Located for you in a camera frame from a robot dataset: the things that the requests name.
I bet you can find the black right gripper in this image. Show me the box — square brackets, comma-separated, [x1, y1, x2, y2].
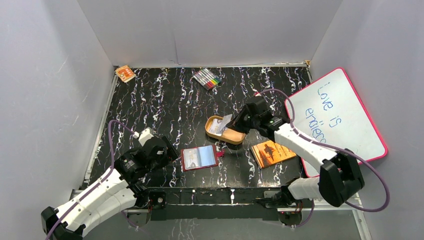
[225, 104, 260, 134]

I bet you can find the black aluminium base frame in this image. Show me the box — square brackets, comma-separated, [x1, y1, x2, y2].
[66, 187, 365, 228]

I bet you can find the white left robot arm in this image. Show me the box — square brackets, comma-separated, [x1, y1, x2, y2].
[41, 134, 180, 240]

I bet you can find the pack of coloured markers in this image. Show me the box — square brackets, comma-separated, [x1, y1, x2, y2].
[192, 68, 222, 91]

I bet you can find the pink framed whiteboard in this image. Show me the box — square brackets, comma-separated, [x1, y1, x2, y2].
[284, 67, 388, 161]

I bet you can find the small orange card box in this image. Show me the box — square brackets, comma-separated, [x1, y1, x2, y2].
[115, 65, 136, 83]

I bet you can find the silver VIP card stack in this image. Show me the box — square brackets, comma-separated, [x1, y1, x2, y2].
[208, 118, 222, 136]

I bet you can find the orange paperback book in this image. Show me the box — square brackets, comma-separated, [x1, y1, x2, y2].
[250, 140, 297, 169]

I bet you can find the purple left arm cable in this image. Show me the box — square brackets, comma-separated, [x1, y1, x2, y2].
[44, 119, 140, 240]

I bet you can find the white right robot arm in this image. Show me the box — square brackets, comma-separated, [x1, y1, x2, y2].
[226, 96, 365, 207]

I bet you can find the yellow oval tray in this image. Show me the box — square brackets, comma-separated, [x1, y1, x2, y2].
[204, 115, 246, 145]

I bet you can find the red leather card holder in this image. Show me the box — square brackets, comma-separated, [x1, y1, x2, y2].
[180, 145, 225, 172]

